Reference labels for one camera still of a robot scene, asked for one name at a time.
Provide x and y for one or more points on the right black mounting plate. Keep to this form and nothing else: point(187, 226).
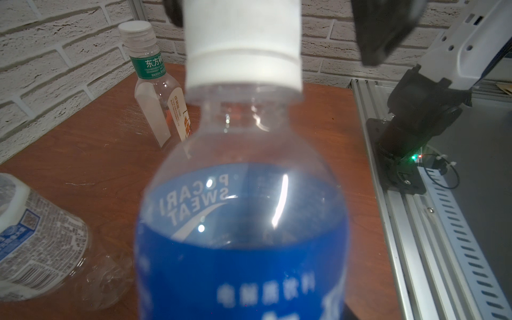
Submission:
point(394, 174)

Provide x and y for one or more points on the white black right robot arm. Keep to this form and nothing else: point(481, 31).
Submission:
point(444, 80)

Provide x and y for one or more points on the left corner aluminium profile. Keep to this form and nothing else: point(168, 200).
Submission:
point(137, 10)

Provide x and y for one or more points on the blue white bottle cap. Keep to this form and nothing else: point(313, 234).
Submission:
point(243, 42)

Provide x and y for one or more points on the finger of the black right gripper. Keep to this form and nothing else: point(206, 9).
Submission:
point(380, 26)
point(174, 11)

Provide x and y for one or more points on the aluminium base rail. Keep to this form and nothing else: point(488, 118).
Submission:
point(439, 269)

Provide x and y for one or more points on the clear labelled bottle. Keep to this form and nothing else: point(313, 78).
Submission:
point(47, 252)

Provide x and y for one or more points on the clear bottle blue label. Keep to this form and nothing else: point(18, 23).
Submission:
point(244, 219)

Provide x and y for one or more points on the grey white bottle cap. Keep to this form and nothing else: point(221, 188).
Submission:
point(137, 34)

